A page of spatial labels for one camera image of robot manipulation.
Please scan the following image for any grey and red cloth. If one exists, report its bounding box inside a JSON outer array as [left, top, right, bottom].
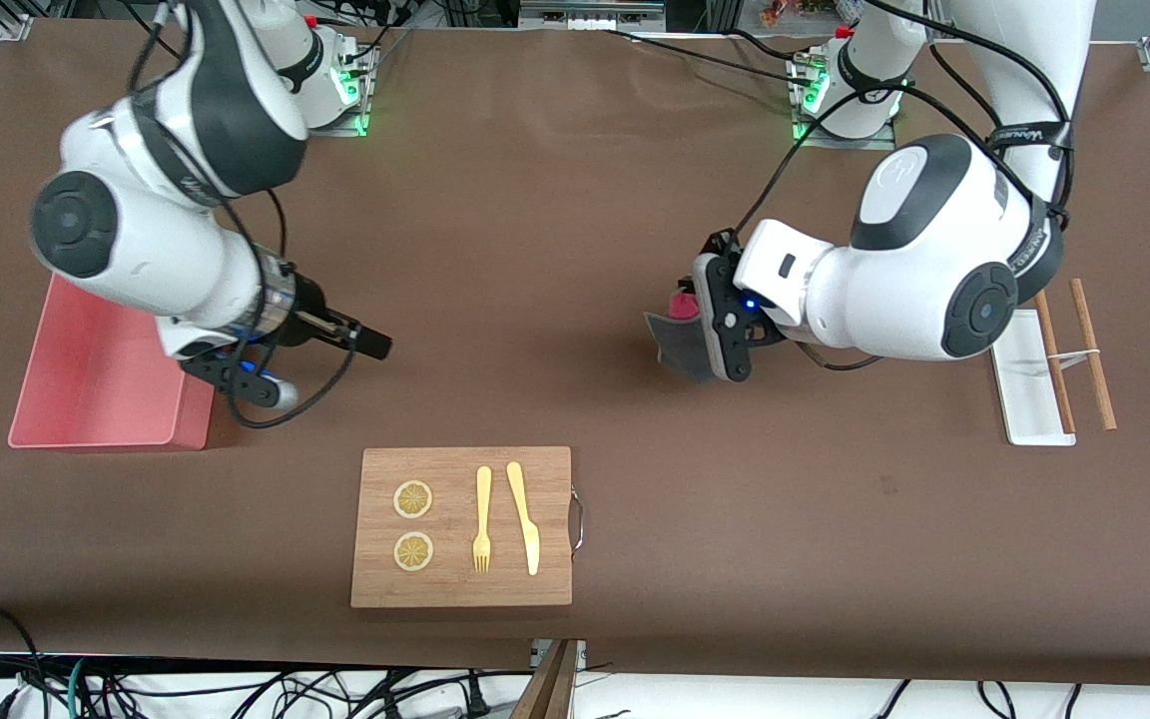
[[644, 288, 721, 382]]

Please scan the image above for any brown table cover sheet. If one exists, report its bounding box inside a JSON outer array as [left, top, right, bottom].
[[0, 18, 1150, 688]]

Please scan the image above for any yellow plastic fork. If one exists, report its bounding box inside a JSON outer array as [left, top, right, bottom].
[[472, 466, 493, 574]]

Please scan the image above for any yellow plastic knife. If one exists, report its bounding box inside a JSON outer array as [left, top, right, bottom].
[[506, 461, 541, 577]]

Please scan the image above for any pink plastic bin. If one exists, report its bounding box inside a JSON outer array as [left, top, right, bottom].
[[8, 275, 217, 452]]

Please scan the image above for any orange red small object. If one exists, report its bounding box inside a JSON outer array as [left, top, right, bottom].
[[760, 0, 841, 28]]

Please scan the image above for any wooden cutting board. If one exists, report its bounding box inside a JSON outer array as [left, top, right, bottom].
[[350, 446, 586, 609]]

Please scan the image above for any grey metal device box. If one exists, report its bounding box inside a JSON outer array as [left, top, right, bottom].
[[518, 0, 668, 32]]

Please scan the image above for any white rectangular tray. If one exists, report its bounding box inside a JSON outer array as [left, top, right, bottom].
[[984, 309, 1077, 447]]

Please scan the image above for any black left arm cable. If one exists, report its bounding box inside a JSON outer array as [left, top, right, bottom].
[[735, 0, 1075, 233]]

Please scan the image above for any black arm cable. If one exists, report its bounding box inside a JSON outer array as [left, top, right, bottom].
[[121, 0, 361, 430], [735, 0, 1075, 233]]

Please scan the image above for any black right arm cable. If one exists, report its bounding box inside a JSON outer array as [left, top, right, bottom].
[[121, 0, 361, 430]]

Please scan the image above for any black cable across table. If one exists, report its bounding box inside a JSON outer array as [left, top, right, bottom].
[[600, 28, 821, 89]]

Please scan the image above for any small metal bracket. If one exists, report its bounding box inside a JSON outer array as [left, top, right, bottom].
[[531, 639, 588, 672]]

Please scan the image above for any wooden post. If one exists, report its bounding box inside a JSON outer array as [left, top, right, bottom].
[[510, 639, 579, 719]]

